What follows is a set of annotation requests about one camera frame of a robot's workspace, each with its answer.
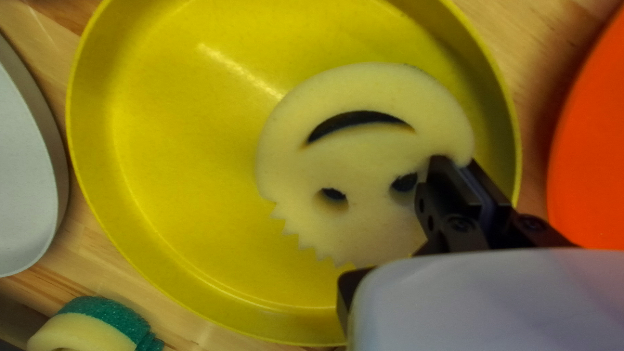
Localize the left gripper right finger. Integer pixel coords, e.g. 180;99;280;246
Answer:
461;161;578;252

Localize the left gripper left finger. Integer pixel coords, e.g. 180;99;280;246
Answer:
336;156;493;337

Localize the yellow smiling face sponge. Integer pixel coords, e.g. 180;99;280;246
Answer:
254;62;476;269
27;296;165;351

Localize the orange round plate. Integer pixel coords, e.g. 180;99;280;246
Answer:
546;10;624;250

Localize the yellow round plate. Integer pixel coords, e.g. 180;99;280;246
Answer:
66;0;522;347

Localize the grey round plate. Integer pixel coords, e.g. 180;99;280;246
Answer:
0;34;70;279

